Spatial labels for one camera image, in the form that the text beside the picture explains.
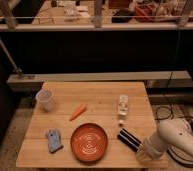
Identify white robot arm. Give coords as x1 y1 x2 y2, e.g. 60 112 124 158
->
136 119 193 162

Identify orange ribbed plate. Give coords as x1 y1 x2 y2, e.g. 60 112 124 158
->
70 123 108 163

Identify small clear plastic bottle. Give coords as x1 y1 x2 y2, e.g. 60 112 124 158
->
118 95 128 126

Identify orange carrot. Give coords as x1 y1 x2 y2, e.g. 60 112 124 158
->
70 104 87 121

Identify blue sponge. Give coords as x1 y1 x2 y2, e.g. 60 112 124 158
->
46 129 63 153

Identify clear plastic cup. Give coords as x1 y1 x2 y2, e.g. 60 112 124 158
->
36 89 54 111

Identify grey low shelf ledge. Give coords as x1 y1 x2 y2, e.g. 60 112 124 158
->
7 71 192 91

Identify metal support pole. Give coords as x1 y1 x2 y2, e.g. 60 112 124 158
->
0 37 23 78

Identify black floor cable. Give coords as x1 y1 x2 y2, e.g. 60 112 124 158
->
154 105 193 169

